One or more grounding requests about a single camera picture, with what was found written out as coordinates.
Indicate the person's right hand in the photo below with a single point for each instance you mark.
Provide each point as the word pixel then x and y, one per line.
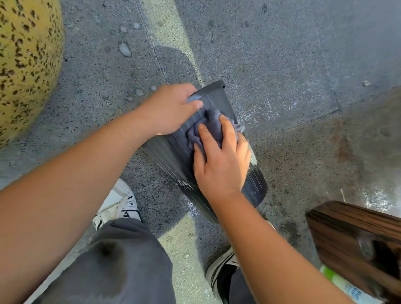
pixel 223 170

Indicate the person's left hand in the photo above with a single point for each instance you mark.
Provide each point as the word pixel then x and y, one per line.
pixel 166 109

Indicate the person's right thumb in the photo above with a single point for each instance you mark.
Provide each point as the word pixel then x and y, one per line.
pixel 198 158

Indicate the person's left thumb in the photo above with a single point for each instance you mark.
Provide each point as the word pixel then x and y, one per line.
pixel 192 107

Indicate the person's right middle finger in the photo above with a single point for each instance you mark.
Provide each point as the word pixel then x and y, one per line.
pixel 228 133

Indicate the blue-grey cleaning cloth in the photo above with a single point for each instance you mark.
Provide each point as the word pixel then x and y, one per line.
pixel 213 122

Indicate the black ribbed plastic bin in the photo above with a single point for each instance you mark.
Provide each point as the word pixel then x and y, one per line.
pixel 174 156

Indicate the person's right forearm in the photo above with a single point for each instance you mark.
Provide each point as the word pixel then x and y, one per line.
pixel 272 253

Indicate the person's left forearm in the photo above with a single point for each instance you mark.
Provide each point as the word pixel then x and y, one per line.
pixel 62 194

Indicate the black and white sneaker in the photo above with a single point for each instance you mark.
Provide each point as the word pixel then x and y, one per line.
pixel 221 275

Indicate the grey trousers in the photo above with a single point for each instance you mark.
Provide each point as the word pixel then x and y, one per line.
pixel 119 266

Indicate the brown wood-grain bin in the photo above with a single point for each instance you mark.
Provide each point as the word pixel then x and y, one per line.
pixel 341 231

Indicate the yellow speckled stone ball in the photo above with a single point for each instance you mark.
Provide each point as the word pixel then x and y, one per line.
pixel 25 62

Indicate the green and white bottle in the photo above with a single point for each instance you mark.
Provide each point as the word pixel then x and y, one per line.
pixel 344 286

